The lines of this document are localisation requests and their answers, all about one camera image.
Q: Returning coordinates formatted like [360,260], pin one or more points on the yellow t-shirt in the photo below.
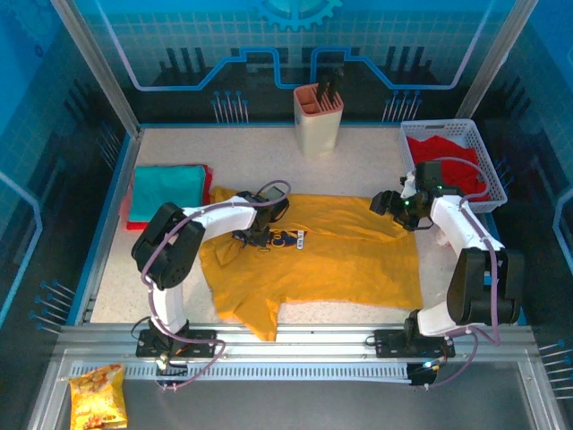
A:
[340,260]

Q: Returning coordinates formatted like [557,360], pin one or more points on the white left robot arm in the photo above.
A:
[224,215]

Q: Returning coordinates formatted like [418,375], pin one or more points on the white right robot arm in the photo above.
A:
[452,219]

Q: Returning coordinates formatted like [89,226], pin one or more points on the red crumpled t-shirt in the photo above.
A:
[461,174]

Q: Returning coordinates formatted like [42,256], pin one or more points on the red folded t-shirt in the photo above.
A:
[208,183]

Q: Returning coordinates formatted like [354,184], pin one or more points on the white perforated plastic basket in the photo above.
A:
[490,152]

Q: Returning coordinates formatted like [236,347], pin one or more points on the cream knife block pink top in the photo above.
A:
[318,127]

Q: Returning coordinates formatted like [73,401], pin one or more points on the teal folded t-shirt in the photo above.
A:
[165,192]

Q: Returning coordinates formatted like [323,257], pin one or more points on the yellow snack bag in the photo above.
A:
[96,398]

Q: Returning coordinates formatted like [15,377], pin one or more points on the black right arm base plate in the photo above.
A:
[394,345]

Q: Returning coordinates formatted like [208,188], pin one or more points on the aluminium frame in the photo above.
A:
[291,354]

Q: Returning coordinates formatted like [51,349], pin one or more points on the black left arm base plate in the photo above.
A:
[197,345]

